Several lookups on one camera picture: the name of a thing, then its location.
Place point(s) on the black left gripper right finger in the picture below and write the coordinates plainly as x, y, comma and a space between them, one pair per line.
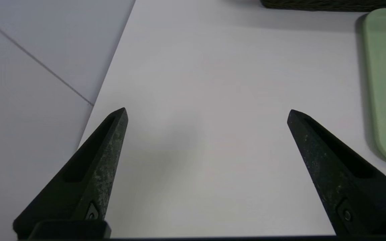
347, 184

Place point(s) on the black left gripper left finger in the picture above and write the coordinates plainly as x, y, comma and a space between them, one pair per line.
89, 187

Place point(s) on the dark brown wicker basket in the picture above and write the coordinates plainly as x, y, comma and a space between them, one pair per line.
333, 4

